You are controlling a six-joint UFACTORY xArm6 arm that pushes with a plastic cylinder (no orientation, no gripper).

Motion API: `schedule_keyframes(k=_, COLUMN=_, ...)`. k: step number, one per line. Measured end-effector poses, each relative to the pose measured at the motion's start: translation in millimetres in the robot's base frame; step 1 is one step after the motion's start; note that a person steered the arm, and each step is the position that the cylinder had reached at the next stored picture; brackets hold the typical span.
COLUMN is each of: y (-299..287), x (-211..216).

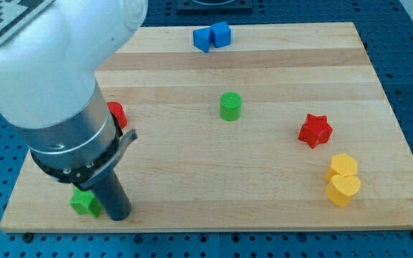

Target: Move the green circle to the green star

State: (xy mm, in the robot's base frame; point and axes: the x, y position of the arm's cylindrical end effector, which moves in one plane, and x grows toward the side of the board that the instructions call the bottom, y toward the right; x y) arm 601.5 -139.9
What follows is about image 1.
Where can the red block behind arm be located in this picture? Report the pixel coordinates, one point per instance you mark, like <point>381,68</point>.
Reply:
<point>117,110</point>

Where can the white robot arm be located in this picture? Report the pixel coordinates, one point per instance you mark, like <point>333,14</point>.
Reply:
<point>48,89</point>

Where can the red star block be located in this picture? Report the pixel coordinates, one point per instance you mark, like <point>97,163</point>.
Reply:
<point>315,130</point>

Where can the green star block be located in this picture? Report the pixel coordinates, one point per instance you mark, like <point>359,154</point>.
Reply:
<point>85,202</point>

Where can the green cylinder block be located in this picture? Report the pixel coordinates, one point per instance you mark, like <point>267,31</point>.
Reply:
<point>230,106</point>

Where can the wooden board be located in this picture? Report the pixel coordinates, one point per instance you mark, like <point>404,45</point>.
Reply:
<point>190,170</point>

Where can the blue triangle block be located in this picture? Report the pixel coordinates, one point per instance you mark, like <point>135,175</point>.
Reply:
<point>202,39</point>

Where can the blue cube block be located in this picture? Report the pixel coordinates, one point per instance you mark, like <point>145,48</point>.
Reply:
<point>221,34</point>

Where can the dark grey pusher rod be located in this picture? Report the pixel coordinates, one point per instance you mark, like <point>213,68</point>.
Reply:
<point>111,194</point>

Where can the yellow hexagon block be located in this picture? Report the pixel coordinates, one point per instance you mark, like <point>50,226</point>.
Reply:
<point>343,165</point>

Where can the yellow heart block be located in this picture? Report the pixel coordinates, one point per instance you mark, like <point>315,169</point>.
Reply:
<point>341,189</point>

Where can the black white fiducial marker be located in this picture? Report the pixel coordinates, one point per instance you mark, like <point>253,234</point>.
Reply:
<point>16,14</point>

